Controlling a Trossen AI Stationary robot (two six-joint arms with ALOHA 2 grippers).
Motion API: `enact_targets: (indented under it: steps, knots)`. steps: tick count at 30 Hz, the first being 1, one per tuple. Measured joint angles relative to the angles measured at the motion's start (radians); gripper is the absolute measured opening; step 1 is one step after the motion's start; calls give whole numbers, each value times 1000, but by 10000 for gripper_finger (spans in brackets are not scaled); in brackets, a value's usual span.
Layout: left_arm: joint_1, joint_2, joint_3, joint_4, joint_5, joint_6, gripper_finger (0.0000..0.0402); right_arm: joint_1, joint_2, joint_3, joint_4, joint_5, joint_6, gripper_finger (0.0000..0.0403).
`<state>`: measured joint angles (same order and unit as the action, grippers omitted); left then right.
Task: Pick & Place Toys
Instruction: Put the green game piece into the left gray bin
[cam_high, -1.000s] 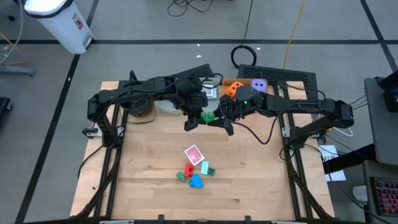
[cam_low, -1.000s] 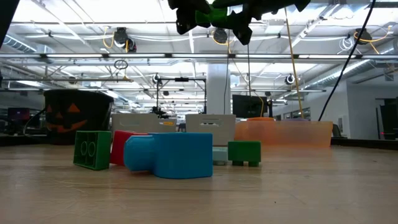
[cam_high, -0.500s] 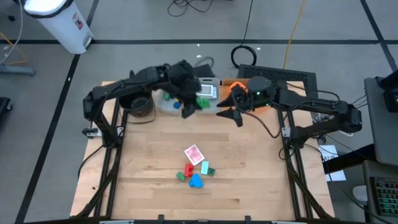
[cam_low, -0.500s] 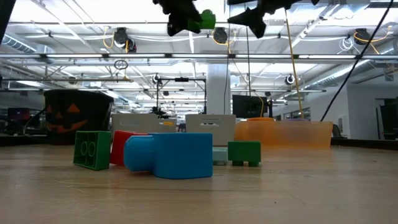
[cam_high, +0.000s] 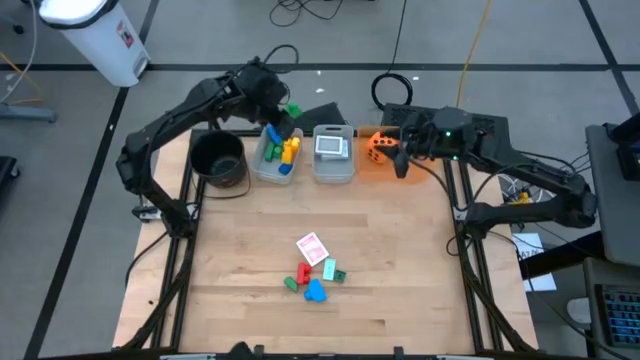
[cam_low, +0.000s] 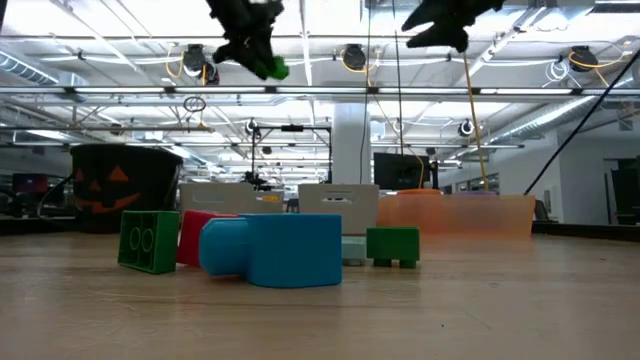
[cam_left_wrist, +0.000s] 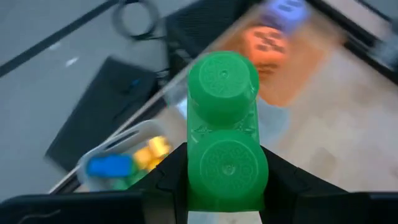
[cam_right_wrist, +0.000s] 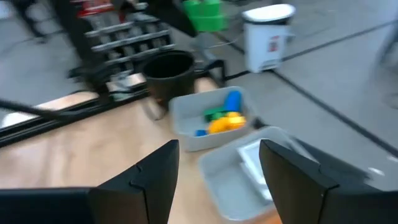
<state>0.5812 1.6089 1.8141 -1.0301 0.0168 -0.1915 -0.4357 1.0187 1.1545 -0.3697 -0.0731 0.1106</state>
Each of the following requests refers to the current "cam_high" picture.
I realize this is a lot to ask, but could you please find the black coiled cable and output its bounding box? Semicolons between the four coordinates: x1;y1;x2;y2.
370;0;415;112

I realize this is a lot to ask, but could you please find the black jack-o-lantern bucket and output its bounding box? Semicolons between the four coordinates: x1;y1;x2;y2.
189;130;250;190

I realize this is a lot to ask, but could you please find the black perforated panel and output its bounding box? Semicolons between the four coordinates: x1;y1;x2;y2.
380;103;513;166

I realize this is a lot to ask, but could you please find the orange foam die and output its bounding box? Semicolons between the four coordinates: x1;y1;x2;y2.
367;130;401;165

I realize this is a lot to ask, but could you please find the tangled black floor cable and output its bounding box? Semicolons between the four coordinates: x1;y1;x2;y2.
268;0;347;28

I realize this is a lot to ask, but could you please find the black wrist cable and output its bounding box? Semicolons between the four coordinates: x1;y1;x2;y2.
412;158;469;212
263;43;301;76

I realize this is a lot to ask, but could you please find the black wedge panel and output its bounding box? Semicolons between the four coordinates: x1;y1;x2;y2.
294;101;350;132

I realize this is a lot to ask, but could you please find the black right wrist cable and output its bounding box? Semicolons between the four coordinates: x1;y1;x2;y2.
412;158;469;212

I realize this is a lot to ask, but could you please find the yellow power cable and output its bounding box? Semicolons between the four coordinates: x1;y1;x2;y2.
455;0;495;113

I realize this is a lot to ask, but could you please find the black floor object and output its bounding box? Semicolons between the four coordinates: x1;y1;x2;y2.
0;155;22;182

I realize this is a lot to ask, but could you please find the white rounded desk object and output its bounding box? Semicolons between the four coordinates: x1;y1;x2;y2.
566;297;594;326

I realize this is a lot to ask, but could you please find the backlit keyboard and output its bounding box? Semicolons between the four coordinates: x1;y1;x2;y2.
593;283;640;350

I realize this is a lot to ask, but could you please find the pink playing card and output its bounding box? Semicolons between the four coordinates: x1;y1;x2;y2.
295;231;331;267

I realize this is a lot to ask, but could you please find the grey stand base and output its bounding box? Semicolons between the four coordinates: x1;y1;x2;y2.
0;102;59;124

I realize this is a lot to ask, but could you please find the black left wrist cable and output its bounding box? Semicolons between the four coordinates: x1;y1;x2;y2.
263;43;301;76

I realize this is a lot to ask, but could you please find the large light blue block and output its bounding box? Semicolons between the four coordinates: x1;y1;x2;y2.
303;278;329;303

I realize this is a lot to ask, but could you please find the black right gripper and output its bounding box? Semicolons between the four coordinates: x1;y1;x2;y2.
372;105;476;180

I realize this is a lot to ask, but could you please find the black desk device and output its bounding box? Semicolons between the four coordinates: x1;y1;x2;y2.
603;112;640;182

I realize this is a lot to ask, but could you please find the white paper sheet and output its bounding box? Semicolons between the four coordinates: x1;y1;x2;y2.
512;232;557;293

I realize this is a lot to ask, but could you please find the white trash can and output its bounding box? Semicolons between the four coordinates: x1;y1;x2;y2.
38;0;152;89

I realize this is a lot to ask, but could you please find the orange plastic storage bin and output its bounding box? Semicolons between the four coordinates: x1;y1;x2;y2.
357;125;436;184

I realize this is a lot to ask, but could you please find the grey plastic storage bin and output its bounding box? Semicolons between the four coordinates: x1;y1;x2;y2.
251;124;305;185
312;123;357;184

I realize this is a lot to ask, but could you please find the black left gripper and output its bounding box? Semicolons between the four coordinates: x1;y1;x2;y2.
232;59;297;141

